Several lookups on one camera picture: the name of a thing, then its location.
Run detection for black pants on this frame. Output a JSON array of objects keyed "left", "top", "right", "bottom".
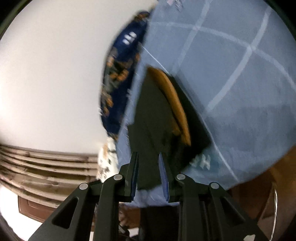
[{"left": 128, "top": 66, "right": 211, "bottom": 190}]

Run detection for person's right hand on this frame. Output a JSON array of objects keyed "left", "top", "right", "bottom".
[{"left": 118, "top": 203, "right": 140, "bottom": 229}]

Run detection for white floral pillow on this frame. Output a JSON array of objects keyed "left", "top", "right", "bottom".
[{"left": 96, "top": 137, "right": 119, "bottom": 182}]

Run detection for beige curtain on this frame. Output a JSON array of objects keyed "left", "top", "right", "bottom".
[{"left": 1, "top": 145, "right": 98, "bottom": 208}]

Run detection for navy dog print blanket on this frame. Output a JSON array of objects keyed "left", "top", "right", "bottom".
[{"left": 99, "top": 11, "right": 150, "bottom": 140}]

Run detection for blue grid bedsheet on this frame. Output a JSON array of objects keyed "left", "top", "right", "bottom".
[{"left": 115, "top": 0, "right": 296, "bottom": 207}]

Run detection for brown wooden bed frame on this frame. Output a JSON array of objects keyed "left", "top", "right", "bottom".
[{"left": 230, "top": 147, "right": 295, "bottom": 240}]

